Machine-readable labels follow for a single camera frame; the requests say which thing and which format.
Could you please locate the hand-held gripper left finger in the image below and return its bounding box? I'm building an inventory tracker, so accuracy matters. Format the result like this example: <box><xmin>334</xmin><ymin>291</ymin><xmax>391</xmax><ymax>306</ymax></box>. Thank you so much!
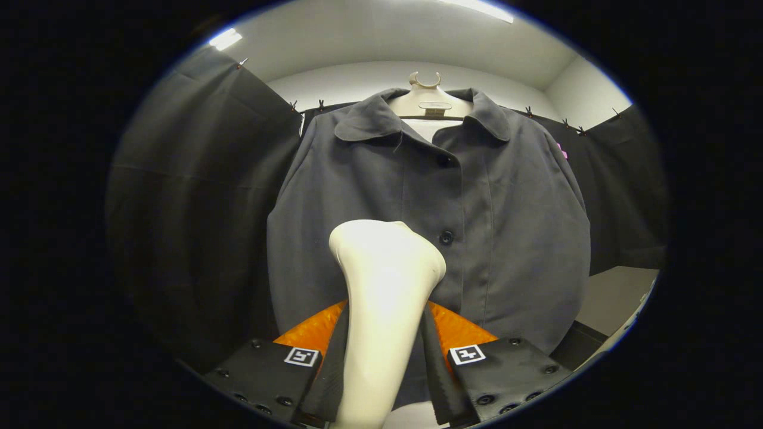
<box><xmin>203</xmin><ymin>298</ymin><xmax>349</xmax><ymax>427</ymax></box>

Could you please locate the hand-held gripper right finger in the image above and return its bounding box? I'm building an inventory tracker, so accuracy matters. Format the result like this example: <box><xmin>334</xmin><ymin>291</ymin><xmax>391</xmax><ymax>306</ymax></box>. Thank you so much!
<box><xmin>420</xmin><ymin>300</ymin><xmax>574</xmax><ymax>427</ymax></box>

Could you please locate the dark grey button shirt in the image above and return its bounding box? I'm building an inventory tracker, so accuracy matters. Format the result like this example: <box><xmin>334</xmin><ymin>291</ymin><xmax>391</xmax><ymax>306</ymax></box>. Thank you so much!
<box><xmin>266</xmin><ymin>88</ymin><xmax>592</xmax><ymax>412</ymax></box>

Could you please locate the beige garment hanger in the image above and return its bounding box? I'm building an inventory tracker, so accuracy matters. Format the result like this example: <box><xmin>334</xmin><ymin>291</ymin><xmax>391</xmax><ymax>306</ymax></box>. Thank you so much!
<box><xmin>387</xmin><ymin>71</ymin><xmax>474</xmax><ymax>122</ymax></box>

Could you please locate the grey drawer cabinet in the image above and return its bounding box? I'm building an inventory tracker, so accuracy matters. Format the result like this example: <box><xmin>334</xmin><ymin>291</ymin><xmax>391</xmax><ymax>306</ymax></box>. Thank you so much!
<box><xmin>551</xmin><ymin>265</ymin><xmax>661</xmax><ymax>370</ymax></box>

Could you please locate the white ironing board pad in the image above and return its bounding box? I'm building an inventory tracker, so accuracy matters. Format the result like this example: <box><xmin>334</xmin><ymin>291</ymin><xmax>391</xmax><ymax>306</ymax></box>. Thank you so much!
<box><xmin>384</xmin><ymin>118</ymin><xmax>457</xmax><ymax>429</ymax></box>

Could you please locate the row of backdrop clips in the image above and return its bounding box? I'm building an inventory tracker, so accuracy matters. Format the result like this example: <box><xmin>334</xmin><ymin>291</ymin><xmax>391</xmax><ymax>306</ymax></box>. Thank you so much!
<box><xmin>237</xmin><ymin>58</ymin><xmax>622</xmax><ymax>136</ymax></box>

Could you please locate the small ceiling light panel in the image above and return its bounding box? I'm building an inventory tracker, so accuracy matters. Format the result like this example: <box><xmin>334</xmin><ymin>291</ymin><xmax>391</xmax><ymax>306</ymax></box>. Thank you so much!
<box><xmin>209</xmin><ymin>28</ymin><xmax>243</xmax><ymax>51</ymax></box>

